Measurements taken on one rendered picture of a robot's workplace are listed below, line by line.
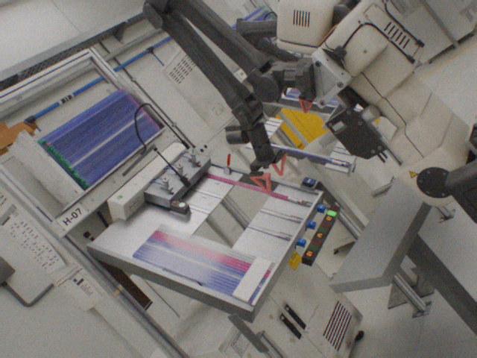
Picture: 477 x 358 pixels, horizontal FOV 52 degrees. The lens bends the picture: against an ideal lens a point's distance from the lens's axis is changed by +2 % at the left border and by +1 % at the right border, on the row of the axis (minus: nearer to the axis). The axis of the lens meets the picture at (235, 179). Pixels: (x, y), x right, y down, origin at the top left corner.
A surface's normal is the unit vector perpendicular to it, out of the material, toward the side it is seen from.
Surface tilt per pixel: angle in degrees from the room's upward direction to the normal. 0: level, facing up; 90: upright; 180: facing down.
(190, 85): 90
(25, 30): 90
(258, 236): 46
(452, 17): 90
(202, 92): 90
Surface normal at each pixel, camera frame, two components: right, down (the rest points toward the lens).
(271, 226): -0.04, -0.80
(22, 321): 0.59, -0.40
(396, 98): -0.48, 0.55
